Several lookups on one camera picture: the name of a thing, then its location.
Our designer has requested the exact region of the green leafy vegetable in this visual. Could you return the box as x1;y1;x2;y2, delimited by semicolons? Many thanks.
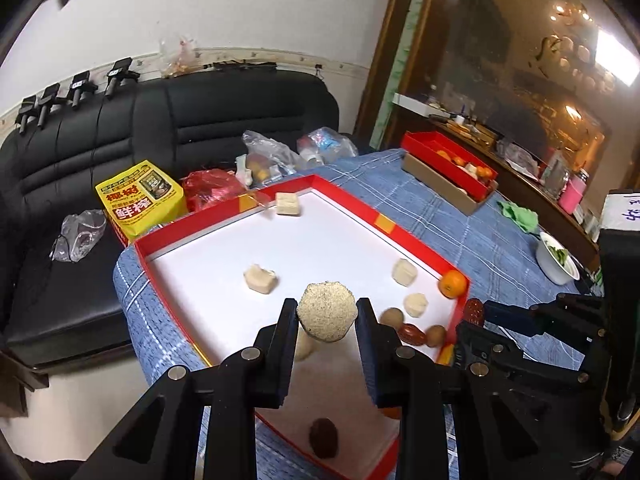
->
546;242;571;267

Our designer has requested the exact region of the white bowl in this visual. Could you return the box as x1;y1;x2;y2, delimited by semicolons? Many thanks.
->
536;231;582;286

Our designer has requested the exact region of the wooden mirror cabinet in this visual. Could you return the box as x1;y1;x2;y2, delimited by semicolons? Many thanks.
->
352;0;640;271

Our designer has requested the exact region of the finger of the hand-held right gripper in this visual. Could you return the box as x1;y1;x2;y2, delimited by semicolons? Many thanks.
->
455;321;506;368
482;300;546;333

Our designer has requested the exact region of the green cloth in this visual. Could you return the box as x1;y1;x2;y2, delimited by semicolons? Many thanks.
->
496;200;541;235

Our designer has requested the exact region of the black clamp device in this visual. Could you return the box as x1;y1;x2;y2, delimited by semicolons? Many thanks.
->
67;71;98;111
36;84;62;126
102;57;142;98
15;95;40;133

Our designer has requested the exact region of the crumpled clear plastic wrap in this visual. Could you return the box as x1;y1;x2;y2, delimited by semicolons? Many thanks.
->
157;35;198;78

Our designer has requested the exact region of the yellow carton box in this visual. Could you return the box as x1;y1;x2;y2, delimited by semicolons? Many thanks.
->
95;160;188;248

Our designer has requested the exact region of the blue plaid tablecloth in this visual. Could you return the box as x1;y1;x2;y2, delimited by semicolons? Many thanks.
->
112;147;608;480

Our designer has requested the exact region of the clear plastic bag with food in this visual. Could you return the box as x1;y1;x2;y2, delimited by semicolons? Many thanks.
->
235;130;311;186

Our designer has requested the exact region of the white flat box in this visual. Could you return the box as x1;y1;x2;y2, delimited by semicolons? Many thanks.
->
392;92;441;113

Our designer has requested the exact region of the red plastic bag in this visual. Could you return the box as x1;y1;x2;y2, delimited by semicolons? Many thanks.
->
181;169;251;213

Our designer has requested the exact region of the clear glass pitcher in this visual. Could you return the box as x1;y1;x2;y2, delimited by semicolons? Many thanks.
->
540;157;566;196

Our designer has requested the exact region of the brown cardboard box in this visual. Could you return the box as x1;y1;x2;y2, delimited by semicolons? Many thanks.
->
402;152;498;217

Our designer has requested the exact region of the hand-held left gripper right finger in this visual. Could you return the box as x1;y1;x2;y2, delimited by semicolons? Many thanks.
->
355;297;553;480

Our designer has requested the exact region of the small red box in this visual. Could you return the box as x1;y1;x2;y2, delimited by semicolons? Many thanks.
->
401;131;499;201

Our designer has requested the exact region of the pink thermos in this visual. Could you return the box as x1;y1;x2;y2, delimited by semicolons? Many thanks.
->
558;169;590;212

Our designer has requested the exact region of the black leather sofa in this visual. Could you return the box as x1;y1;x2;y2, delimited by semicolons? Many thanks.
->
0;69;341;366

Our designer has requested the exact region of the blue white plastic bag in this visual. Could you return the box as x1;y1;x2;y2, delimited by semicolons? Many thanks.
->
296;126;360;165

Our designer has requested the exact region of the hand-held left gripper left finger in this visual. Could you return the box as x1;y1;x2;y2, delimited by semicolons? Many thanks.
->
70;297;301;480

